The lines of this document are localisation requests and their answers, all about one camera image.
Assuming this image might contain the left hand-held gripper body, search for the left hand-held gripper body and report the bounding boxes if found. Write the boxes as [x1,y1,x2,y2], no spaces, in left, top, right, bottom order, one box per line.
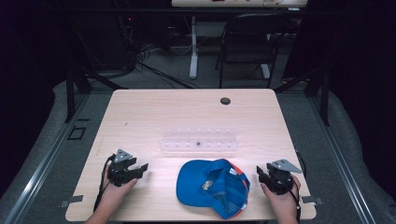
[106,148,140,188]

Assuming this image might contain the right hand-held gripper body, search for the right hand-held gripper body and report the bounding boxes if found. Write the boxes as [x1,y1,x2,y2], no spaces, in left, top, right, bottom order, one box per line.
[264,159,304,196]

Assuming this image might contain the blue baseball cap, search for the blue baseball cap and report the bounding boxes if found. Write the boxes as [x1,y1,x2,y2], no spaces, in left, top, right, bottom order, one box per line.
[176,158,251,220]

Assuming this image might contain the person's left hand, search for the person's left hand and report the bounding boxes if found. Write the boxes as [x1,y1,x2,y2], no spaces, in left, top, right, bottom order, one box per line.
[103,162,139,204]

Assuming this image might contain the person's right hand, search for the person's right hand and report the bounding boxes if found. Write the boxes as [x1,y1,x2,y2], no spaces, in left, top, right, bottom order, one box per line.
[260,175,302,216]

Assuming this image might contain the grey tape strip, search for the grey tape strip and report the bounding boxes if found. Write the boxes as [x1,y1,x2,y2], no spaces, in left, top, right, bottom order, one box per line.
[58,194,85,209]
[301,195,325,206]

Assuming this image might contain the clear acrylic rack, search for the clear acrylic rack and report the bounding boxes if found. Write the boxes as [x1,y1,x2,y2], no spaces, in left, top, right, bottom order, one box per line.
[160,125,240,154]

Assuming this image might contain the black metal stand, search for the black metal stand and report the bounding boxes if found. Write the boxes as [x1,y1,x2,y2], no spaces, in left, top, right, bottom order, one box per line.
[63,63,129,124]
[273,64,332,127]

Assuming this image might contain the white background desk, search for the white background desk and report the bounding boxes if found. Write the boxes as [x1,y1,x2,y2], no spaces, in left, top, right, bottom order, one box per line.
[170,0,310,80]

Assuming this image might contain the black folding chair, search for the black folding chair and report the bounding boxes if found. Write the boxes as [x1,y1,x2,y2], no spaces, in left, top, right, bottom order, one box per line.
[214,12,293,90]

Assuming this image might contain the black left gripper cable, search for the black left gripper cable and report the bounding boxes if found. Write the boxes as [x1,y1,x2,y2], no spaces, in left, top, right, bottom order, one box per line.
[92,153,117,213]

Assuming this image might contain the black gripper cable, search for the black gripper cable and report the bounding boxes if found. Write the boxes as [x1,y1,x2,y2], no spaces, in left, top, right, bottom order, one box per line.
[92,153,117,213]
[288,148,308,224]

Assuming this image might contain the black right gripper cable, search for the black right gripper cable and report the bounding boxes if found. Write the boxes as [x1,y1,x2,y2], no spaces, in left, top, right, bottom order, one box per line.
[288,148,308,224]

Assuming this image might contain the grey floor rail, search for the grey floor rail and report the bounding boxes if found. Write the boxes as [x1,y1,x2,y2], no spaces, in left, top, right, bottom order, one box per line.
[306,92,378,224]
[2,92,92,224]

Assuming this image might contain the black floor cables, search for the black floor cables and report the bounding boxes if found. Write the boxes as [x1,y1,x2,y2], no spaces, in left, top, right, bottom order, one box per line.
[132,43,202,91]

